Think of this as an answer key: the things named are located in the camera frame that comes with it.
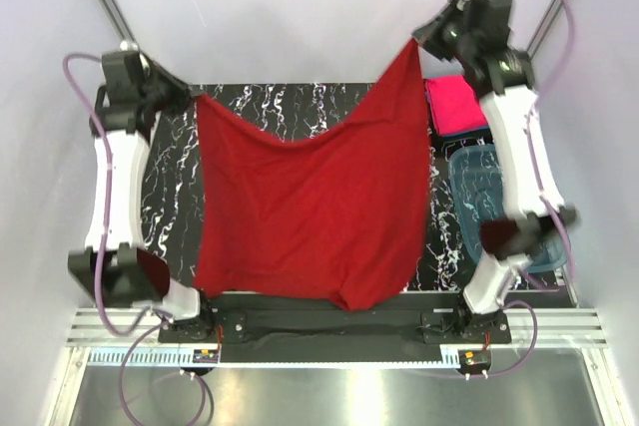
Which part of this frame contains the red t shirt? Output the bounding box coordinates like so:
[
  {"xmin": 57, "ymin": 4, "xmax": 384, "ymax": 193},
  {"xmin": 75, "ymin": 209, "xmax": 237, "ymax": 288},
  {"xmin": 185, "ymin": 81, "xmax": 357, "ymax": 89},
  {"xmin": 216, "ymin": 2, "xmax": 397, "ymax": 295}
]
[{"xmin": 194, "ymin": 41, "xmax": 431, "ymax": 311}]

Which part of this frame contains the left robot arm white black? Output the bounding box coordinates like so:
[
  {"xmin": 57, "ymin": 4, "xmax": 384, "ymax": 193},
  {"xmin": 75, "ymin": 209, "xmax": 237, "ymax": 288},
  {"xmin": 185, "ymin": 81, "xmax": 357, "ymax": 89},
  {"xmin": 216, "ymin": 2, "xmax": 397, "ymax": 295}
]
[{"xmin": 68, "ymin": 41, "xmax": 215, "ymax": 341}]

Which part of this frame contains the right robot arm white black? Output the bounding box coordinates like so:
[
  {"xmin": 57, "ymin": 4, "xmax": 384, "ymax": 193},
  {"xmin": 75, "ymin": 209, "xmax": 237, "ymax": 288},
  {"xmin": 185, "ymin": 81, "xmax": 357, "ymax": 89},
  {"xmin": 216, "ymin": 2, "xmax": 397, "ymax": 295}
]
[{"xmin": 412, "ymin": 0, "xmax": 577, "ymax": 339}]

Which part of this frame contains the folded pink t shirt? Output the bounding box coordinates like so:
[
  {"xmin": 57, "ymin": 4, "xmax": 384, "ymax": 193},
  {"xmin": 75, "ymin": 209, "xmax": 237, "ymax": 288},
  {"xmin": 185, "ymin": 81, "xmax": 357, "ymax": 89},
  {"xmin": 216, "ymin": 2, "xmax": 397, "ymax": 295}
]
[{"xmin": 424, "ymin": 75, "xmax": 490, "ymax": 136}]

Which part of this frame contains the clear blue plastic bin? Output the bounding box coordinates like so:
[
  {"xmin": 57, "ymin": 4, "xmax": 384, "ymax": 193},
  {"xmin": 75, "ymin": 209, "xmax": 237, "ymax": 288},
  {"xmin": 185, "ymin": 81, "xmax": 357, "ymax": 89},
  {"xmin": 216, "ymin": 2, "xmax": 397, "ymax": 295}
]
[{"xmin": 447, "ymin": 144, "xmax": 568, "ymax": 275}]

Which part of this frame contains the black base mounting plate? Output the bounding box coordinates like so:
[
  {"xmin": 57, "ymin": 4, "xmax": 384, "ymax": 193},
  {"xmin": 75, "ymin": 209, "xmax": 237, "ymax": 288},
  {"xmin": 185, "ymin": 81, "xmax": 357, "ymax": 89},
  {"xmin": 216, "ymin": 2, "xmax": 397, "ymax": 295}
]
[{"xmin": 159, "ymin": 291, "xmax": 511, "ymax": 352}]

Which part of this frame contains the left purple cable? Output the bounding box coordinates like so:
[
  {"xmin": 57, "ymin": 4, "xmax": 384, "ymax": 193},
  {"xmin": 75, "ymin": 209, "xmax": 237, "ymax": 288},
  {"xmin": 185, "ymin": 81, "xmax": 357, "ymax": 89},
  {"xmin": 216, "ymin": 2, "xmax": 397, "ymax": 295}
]
[{"xmin": 62, "ymin": 52, "xmax": 216, "ymax": 422}]

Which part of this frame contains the purple cable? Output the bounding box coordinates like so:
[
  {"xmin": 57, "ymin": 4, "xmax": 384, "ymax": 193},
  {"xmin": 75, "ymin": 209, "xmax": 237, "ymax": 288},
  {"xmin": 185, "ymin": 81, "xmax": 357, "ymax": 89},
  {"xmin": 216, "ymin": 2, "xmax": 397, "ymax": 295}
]
[
  {"xmin": 491, "ymin": 0, "xmax": 578, "ymax": 380},
  {"xmin": 62, "ymin": 52, "xmax": 216, "ymax": 422}
]

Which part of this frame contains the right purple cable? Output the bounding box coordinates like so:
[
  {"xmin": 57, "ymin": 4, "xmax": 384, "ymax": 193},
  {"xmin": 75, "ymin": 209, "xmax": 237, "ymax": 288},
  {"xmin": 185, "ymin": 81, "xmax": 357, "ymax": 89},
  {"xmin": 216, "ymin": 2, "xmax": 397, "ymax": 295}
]
[{"xmin": 491, "ymin": 0, "xmax": 578, "ymax": 380}]

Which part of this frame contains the aluminium front rail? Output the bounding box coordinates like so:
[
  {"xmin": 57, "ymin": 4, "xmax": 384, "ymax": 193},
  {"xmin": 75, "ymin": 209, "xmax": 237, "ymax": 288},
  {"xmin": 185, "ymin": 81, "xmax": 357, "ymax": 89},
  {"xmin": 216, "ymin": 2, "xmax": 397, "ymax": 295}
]
[{"xmin": 66, "ymin": 306, "xmax": 607, "ymax": 349}]

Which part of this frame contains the white slotted cable duct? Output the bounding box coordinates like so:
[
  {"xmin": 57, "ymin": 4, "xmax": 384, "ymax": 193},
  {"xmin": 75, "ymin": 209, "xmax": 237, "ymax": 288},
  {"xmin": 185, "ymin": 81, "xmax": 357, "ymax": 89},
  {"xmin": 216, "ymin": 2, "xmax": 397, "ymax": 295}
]
[{"xmin": 88, "ymin": 344, "xmax": 492, "ymax": 369}]

